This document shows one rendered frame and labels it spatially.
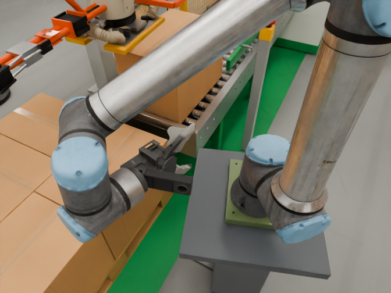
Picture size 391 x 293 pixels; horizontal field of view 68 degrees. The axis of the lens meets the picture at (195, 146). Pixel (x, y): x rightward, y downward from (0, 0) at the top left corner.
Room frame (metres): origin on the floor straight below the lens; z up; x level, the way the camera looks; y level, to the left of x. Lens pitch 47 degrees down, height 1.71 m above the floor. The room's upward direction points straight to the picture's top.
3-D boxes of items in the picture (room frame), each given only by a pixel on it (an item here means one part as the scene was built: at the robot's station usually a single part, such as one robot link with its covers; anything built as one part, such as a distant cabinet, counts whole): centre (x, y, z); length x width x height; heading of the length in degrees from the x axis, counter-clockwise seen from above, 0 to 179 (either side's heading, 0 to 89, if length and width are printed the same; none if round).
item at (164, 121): (1.32, 0.30, 0.58); 0.70 x 0.03 x 0.06; 63
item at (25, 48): (0.81, 0.52, 1.26); 0.07 x 0.07 x 0.04; 67
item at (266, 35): (1.60, -0.41, 0.50); 0.07 x 0.07 x 1.00; 63
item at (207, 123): (2.21, -0.52, 0.50); 2.31 x 0.05 x 0.19; 153
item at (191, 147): (1.32, 0.30, 0.47); 0.70 x 0.03 x 0.15; 63
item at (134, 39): (1.20, 0.25, 1.17); 0.34 x 0.10 x 0.05; 157
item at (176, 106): (1.63, 0.13, 0.75); 0.60 x 0.40 x 0.40; 152
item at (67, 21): (1.01, 0.44, 1.27); 0.10 x 0.08 x 0.06; 67
